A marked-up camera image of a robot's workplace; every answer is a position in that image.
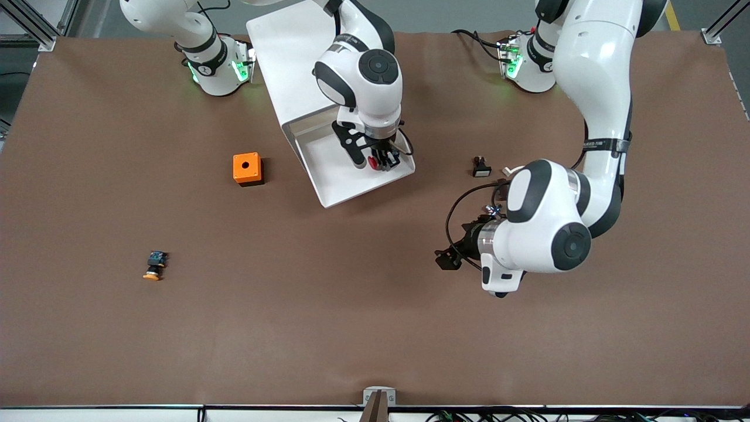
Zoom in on yellow mushroom push button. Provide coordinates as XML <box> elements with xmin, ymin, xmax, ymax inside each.
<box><xmin>142</xmin><ymin>251</ymin><xmax>169</xmax><ymax>281</ymax></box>

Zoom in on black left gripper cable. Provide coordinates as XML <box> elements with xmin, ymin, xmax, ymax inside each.
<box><xmin>445</xmin><ymin>181</ymin><xmax>512</xmax><ymax>271</ymax></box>

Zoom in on orange button enclosure box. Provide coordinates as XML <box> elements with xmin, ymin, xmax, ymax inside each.
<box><xmin>233</xmin><ymin>152</ymin><xmax>265</xmax><ymax>188</ymax></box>

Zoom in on black arm base cable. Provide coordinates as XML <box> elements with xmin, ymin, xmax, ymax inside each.
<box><xmin>451</xmin><ymin>29</ymin><xmax>504</xmax><ymax>62</ymax></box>

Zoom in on grey table edge bracket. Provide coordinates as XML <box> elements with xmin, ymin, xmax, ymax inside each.
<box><xmin>362</xmin><ymin>387</ymin><xmax>397</xmax><ymax>422</ymax></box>

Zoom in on tangled black cables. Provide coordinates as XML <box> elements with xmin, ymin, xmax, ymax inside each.
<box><xmin>428</xmin><ymin>409</ymin><xmax>750</xmax><ymax>422</ymax></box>

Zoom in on aluminium frame post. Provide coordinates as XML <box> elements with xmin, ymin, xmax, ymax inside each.
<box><xmin>0</xmin><ymin>0</ymin><xmax>80</xmax><ymax>52</ymax></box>
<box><xmin>702</xmin><ymin>0</ymin><xmax>750</xmax><ymax>46</ymax></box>

